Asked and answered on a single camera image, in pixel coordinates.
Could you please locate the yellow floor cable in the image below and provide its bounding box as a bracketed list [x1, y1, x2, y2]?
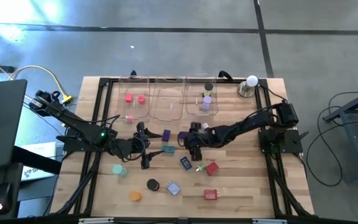
[0, 53, 67, 100]

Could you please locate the lavender multiport charger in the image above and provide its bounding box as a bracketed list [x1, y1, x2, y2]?
[165, 181, 181, 197]

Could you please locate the black yellow hourglass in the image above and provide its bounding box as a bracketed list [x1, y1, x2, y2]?
[202, 82, 214, 98]

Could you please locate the lavender hourglass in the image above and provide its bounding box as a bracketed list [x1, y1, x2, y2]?
[201, 95, 213, 112]

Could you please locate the blue digital timer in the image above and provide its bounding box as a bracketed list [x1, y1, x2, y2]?
[180, 156, 193, 171]

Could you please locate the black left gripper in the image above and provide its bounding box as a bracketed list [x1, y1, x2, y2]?
[116, 121, 165, 170]

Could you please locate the clear plastic bin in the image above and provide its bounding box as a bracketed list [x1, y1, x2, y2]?
[115, 75, 150, 122]
[149, 77, 186, 122]
[185, 73, 219, 118]

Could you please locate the mint green hourglass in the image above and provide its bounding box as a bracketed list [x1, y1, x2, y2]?
[111, 164, 128, 179]

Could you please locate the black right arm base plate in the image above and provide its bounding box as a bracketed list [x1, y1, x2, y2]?
[257, 128, 310, 154]

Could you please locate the blue grey metal table frame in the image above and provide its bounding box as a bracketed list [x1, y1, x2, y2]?
[323, 85, 358, 183]

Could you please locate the red cube charger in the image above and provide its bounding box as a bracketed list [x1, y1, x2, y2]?
[205, 161, 221, 177]

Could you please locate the white printed box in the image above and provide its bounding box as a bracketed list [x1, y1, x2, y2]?
[20, 141, 58, 182]

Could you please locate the black computer mouse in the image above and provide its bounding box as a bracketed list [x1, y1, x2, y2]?
[0, 182, 14, 215]

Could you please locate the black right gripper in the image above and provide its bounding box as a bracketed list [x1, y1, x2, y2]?
[178, 122, 222, 162]

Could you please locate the silver table edge bracket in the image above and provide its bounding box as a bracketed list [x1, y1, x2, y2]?
[78, 217, 114, 224]
[252, 218, 288, 224]

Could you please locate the red pronged charger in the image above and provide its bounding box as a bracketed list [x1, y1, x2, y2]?
[204, 189, 221, 200]

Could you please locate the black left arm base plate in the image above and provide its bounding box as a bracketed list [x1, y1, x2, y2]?
[56, 128, 107, 153]

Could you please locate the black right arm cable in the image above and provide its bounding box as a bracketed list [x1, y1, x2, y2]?
[258, 79, 289, 103]

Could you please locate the black floor cable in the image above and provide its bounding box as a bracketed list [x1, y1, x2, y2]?
[305, 116, 358, 187]

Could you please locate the black aluminium table frame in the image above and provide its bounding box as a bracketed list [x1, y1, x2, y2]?
[50, 77, 315, 218]

